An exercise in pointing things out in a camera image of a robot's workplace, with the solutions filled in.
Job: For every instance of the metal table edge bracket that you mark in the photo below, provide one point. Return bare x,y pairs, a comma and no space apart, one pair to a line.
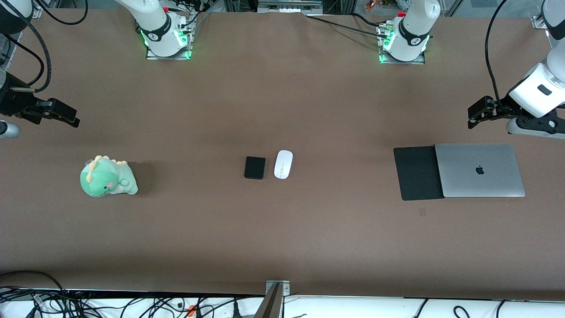
277,289

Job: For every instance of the aluminium corner profile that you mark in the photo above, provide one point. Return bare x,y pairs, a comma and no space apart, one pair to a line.
539,22

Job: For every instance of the aluminium frame with sockets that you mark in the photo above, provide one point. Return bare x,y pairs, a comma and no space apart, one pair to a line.
289,6

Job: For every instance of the white computer mouse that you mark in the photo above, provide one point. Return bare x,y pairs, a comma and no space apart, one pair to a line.
283,164

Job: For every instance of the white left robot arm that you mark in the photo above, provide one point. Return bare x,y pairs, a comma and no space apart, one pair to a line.
412,26

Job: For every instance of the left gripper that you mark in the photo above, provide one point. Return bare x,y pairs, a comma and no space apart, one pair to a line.
503,107

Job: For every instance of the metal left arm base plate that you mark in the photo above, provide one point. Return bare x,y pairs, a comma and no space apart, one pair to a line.
397,62

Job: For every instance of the green dinosaur plush toy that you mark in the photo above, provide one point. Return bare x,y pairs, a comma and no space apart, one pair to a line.
103,181

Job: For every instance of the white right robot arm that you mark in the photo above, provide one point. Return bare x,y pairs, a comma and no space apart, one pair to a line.
154,22

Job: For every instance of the silver closed laptop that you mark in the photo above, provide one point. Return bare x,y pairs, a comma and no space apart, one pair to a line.
479,176

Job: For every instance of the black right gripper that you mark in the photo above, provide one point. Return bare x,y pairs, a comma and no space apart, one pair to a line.
12,100

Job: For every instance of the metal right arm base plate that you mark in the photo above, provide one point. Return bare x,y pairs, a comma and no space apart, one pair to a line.
176,57

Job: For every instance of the black mouse pad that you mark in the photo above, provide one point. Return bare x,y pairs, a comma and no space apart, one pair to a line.
417,173

